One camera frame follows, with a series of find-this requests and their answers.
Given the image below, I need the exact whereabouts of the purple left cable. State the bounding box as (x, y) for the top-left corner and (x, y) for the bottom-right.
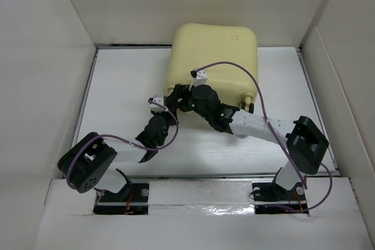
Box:
(66, 99), (179, 204)

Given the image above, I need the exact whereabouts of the purple cable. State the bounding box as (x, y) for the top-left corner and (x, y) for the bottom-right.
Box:
(66, 99), (179, 204)
(196, 61), (334, 213)

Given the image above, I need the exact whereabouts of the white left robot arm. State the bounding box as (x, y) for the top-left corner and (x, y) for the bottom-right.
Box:
(57, 95), (179, 193)

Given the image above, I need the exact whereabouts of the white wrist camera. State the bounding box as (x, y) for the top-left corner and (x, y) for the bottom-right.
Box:
(189, 69), (208, 90)
(148, 94), (168, 112)

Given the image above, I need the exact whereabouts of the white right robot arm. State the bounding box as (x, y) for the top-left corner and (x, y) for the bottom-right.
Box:
(166, 84), (329, 202)

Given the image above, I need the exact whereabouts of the yellow suitcase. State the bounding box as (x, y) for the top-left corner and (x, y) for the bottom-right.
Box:
(165, 23), (258, 112)

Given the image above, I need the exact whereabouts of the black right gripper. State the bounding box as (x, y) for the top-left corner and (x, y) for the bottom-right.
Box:
(165, 84), (211, 122)

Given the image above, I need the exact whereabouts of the metal base rail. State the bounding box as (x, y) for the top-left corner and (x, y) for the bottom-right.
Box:
(93, 179), (308, 216)

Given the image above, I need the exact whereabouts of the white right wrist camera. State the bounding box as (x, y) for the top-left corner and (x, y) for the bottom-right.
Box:
(189, 69), (208, 90)

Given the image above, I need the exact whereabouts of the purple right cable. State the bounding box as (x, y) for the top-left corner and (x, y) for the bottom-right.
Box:
(196, 61), (334, 213)

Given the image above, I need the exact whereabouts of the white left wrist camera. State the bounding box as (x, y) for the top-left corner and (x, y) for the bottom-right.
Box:
(148, 94), (168, 112)

